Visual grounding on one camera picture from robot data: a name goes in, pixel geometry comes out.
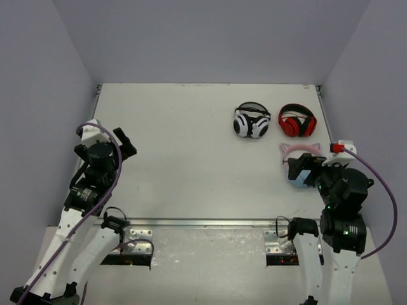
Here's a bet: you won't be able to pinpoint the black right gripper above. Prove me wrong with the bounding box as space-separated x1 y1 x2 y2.
287 152 346 208

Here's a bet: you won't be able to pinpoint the pink blue cat-ear headphones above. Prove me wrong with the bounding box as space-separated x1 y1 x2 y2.
280 143 323 189

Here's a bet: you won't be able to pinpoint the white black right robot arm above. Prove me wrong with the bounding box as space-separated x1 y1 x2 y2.
286 153 374 304

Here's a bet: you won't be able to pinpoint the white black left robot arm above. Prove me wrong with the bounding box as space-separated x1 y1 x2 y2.
10 121 137 304

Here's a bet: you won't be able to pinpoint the red black headphones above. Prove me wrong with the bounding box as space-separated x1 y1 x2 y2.
278 104 317 137

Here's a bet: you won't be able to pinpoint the white black headphones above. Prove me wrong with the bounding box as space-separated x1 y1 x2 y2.
233 101 271 139

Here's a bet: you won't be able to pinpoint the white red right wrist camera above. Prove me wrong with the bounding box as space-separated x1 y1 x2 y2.
322 140 357 166

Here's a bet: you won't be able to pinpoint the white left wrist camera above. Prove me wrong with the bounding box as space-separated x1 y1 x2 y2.
76 119 109 148

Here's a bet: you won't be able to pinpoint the black right base wire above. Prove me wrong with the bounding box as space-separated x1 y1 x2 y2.
275 215 295 241

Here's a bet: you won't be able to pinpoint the black base wire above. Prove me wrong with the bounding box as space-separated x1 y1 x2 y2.
275 215 295 241
104 207 130 228

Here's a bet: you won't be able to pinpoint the silver aluminium rail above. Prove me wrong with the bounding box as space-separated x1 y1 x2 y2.
128 216 288 228

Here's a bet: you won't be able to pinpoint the black left base wire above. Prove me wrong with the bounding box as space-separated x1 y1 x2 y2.
104 207 130 228

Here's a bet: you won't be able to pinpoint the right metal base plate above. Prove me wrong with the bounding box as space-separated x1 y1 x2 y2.
263 229 296 255

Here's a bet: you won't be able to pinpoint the metal base plate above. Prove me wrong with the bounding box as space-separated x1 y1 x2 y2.
112 229 155 255
263 229 296 255

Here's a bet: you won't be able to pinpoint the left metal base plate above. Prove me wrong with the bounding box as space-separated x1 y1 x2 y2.
112 229 155 255

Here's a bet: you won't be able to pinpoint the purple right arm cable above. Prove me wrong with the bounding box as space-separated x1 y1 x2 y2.
343 147 398 260

